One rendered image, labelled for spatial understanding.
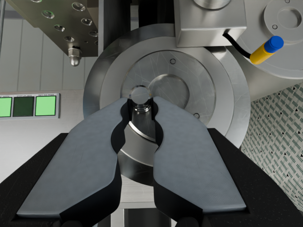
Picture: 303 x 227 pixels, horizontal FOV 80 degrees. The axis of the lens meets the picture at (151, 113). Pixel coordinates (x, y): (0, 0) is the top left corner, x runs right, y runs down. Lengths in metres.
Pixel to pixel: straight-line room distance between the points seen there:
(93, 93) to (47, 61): 1.90
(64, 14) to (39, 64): 1.65
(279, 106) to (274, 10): 0.15
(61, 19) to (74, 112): 0.23
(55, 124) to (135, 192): 0.28
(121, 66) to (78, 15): 0.29
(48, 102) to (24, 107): 0.07
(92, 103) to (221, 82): 0.11
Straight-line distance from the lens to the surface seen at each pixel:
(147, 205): 0.52
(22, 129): 0.60
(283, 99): 0.33
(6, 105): 0.63
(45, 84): 2.00
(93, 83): 0.17
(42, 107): 0.57
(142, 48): 0.17
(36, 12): 0.47
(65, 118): 0.54
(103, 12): 0.21
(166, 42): 0.17
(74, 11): 0.44
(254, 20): 0.22
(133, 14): 0.64
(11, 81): 2.15
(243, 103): 0.18
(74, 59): 0.56
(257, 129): 0.38
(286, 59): 0.22
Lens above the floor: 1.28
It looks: 8 degrees down
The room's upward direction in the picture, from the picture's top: 178 degrees clockwise
